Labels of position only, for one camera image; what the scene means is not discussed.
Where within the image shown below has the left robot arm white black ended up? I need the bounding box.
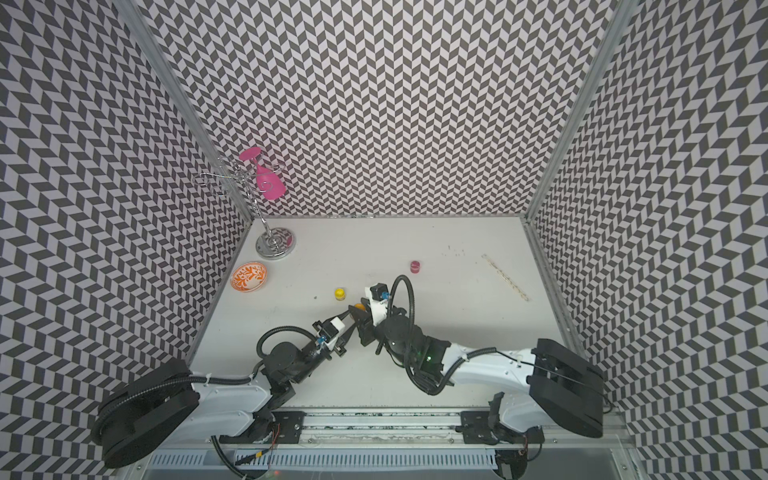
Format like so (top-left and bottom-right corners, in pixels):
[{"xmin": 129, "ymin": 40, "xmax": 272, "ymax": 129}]
[{"xmin": 90, "ymin": 307, "xmax": 367, "ymax": 469}]

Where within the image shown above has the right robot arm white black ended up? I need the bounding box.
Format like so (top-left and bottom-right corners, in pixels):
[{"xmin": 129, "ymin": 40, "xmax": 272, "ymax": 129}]
[{"xmin": 348, "ymin": 304, "xmax": 606, "ymax": 442}]

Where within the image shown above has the chrome glass holder stand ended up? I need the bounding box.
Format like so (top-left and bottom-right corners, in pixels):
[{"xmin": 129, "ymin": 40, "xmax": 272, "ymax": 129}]
[{"xmin": 200, "ymin": 155, "xmax": 296, "ymax": 261}]

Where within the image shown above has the orange patterned ceramic bowl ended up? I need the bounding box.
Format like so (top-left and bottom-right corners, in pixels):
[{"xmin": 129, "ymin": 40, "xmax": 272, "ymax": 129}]
[{"xmin": 230, "ymin": 262, "xmax": 268, "ymax": 293}]

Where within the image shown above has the pink plastic wine glass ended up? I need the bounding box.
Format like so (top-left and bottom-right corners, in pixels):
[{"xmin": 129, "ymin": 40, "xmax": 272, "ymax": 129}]
[{"xmin": 239, "ymin": 147, "xmax": 287, "ymax": 201}]

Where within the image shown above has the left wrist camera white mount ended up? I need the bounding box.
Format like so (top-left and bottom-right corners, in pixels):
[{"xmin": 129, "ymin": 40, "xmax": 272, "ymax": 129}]
[{"xmin": 313, "ymin": 319, "xmax": 348, "ymax": 339}]

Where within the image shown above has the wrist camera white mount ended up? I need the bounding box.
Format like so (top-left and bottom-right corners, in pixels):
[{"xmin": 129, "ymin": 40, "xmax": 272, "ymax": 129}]
[
  {"xmin": 365, "ymin": 283, "xmax": 390, "ymax": 327},
  {"xmin": 313, "ymin": 319, "xmax": 348, "ymax": 339}
]

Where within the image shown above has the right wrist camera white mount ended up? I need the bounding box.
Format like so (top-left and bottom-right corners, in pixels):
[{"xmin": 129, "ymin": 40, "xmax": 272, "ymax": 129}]
[{"xmin": 365, "ymin": 283, "xmax": 390, "ymax": 327}]

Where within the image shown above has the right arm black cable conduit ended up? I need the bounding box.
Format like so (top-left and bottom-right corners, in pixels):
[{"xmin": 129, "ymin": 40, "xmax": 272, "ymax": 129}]
[{"xmin": 386, "ymin": 274, "xmax": 417, "ymax": 355}]

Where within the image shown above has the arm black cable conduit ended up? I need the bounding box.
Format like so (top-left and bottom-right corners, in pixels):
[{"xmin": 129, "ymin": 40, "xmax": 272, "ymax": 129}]
[
  {"xmin": 386, "ymin": 274, "xmax": 417, "ymax": 355},
  {"xmin": 256, "ymin": 325, "xmax": 319, "ymax": 361}
]

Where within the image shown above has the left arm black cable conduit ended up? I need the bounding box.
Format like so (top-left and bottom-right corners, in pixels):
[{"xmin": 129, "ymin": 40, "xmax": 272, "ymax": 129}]
[{"xmin": 256, "ymin": 325, "xmax": 319, "ymax": 361}]

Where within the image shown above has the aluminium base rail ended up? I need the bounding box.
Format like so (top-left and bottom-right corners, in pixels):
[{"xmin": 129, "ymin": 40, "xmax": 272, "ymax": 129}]
[{"xmin": 128, "ymin": 406, "xmax": 637, "ymax": 451}]

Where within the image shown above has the aluminium corner post left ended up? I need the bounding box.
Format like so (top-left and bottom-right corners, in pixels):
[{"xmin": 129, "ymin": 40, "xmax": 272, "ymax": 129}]
[{"xmin": 112, "ymin": 0, "xmax": 252, "ymax": 226}]

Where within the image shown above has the aluminium corner post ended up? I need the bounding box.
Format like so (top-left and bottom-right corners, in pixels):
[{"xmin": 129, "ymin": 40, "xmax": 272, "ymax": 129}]
[
  {"xmin": 112, "ymin": 0, "xmax": 252, "ymax": 226},
  {"xmin": 524, "ymin": 0, "xmax": 639, "ymax": 223}
]

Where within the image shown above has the aluminium corner post right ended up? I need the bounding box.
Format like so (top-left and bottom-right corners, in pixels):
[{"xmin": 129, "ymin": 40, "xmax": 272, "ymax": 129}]
[{"xmin": 524, "ymin": 0, "xmax": 639, "ymax": 223}]

